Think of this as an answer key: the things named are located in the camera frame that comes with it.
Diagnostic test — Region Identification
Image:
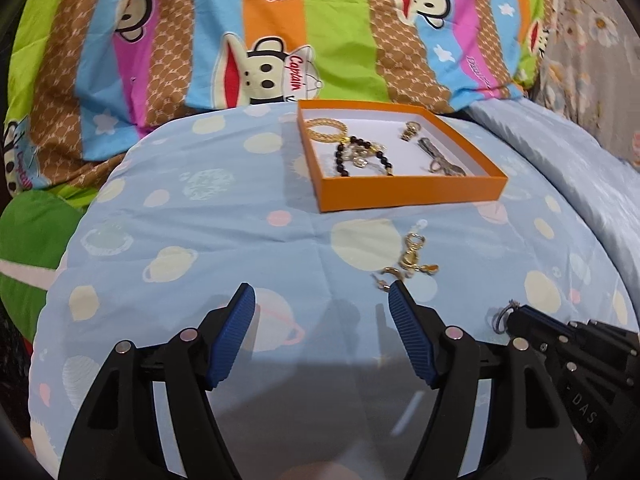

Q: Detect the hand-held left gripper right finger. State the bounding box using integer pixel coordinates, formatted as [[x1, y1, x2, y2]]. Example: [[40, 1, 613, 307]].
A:
[[387, 280, 587, 480]]

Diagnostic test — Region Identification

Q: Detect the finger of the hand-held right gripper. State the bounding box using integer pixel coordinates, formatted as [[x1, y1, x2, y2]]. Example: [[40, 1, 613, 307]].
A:
[[570, 321, 640, 362], [507, 305, 577, 357]]

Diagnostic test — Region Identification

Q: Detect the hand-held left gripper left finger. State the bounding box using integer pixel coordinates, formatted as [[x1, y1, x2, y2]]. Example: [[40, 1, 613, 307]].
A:
[[59, 282, 257, 480]]

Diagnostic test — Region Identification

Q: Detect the silver ring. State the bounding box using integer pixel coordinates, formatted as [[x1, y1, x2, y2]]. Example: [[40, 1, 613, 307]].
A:
[[492, 300, 516, 334]]

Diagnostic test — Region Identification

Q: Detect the gold hoop earring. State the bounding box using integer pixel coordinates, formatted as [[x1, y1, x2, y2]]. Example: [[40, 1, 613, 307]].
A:
[[371, 266, 404, 292]]

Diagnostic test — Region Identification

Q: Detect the gold keychain clasp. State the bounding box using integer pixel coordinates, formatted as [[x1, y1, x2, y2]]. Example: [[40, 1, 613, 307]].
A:
[[399, 232, 442, 279]]

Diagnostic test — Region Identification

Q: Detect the orange cardboard box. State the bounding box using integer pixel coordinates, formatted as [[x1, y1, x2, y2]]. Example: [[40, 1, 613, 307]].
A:
[[297, 99, 509, 213]]

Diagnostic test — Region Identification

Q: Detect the pearl bracelet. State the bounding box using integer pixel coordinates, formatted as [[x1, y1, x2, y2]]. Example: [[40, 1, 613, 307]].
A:
[[347, 142, 374, 169]]

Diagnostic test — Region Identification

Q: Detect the black bead bracelet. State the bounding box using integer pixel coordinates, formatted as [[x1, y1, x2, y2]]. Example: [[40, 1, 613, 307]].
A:
[[332, 135, 396, 180]]

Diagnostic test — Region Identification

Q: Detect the gold woven bangle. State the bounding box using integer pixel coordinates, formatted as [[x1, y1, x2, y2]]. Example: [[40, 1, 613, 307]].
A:
[[305, 117, 349, 144]]

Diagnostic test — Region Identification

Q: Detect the blue planet print blanket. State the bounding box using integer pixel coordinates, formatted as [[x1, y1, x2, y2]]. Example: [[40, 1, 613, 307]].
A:
[[27, 102, 640, 480]]

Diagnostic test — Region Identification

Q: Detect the pale blue quilt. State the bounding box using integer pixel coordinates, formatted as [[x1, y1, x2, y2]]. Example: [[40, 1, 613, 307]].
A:
[[467, 97, 640, 273]]

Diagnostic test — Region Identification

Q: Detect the green cushion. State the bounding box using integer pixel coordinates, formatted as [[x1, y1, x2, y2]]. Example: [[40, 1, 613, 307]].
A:
[[0, 189, 94, 343]]

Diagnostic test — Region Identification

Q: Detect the grey floral cloth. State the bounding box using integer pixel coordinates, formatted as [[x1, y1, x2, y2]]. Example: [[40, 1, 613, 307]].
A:
[[529, 0, 640, 163]]

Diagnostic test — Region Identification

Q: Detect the striped cartoon monkey blanket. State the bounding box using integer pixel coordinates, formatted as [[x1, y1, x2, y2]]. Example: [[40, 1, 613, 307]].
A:
[[0, 0, 551, 207]]

